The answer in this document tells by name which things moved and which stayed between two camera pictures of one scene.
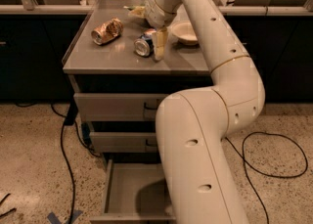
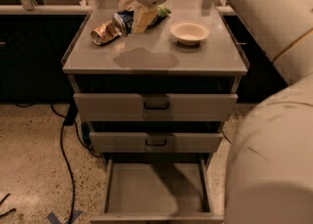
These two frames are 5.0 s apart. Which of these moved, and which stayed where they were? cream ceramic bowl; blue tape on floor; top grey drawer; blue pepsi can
Moved: blue pepsi can
Stayed: top grey drawer; cream ceramic bowl; blue tape on floor
